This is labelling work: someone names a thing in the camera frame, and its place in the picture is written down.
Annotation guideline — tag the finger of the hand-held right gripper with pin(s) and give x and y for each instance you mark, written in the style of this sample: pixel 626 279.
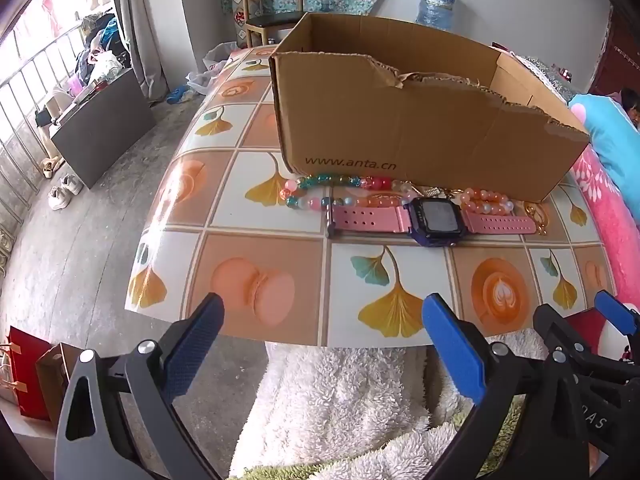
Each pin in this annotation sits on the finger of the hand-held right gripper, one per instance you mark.
pixel 617 312
pixel 550 327

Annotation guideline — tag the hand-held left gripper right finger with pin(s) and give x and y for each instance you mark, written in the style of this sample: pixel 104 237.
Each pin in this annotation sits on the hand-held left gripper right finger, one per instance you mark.
pixel 450 345

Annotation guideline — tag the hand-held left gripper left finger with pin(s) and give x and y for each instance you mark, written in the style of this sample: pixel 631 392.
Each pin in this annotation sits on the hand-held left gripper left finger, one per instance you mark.
pixel 195 345

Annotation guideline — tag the brown cardboard box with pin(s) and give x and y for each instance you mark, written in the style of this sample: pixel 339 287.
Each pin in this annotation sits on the brown cardboard box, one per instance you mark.
pixel 400 135

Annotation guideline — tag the white fluffy robe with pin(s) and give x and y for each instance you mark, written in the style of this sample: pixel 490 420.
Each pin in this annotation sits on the white fluffy robe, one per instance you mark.
pixel 325 400

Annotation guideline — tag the brown paper bag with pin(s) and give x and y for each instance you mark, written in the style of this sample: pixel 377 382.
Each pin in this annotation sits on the brown paper bag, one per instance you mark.
pixel 55 380

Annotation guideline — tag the red paper bag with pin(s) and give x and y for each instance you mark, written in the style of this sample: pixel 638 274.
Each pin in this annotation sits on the red paper bag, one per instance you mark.
pixel 22 375

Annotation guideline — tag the blue plush pillow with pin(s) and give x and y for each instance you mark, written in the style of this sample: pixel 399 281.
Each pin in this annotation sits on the blue plush pillow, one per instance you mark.
pixel 610 135

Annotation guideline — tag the beige sandals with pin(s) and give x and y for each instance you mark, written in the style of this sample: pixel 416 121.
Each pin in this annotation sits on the beige sandals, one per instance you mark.
pixel 52 166

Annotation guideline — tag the dark grey board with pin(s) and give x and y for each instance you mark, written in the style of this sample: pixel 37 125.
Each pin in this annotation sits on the dark grey board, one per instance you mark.
pixel 105 125

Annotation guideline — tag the grey quilted blanket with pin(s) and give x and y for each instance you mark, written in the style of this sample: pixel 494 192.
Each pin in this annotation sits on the grey quilted blanket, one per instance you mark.
pixel 547 75

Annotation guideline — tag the blue plastic item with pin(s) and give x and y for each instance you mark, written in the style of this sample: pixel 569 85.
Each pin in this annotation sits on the blue plastic item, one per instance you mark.
pixel 179 95

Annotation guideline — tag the dark red door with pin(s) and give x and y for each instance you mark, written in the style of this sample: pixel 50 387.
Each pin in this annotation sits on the dark red door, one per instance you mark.
pixel 625 50

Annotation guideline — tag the white plastic bag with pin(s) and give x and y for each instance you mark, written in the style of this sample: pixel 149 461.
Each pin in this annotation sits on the white plastic bag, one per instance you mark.
pixel 210 70

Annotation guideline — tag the metal window railing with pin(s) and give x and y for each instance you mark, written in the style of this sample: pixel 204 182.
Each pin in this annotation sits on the metal window railing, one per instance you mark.
pixel 30 85

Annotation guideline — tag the pile of clothes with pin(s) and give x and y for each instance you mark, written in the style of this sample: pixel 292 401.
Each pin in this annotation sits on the pile of clothes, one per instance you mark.
pixel 102 45

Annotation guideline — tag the grey curtain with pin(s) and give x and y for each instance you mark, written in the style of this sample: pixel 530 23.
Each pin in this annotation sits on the grey curtain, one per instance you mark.
pixel 140 35

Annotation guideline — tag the wooden chair black seat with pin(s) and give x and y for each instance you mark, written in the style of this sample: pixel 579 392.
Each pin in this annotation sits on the wooden chair black seat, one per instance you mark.
pixel 270 21

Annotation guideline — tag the blue water bottle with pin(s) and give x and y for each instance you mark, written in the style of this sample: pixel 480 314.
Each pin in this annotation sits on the blue water bottle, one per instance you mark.
pixel 437 5

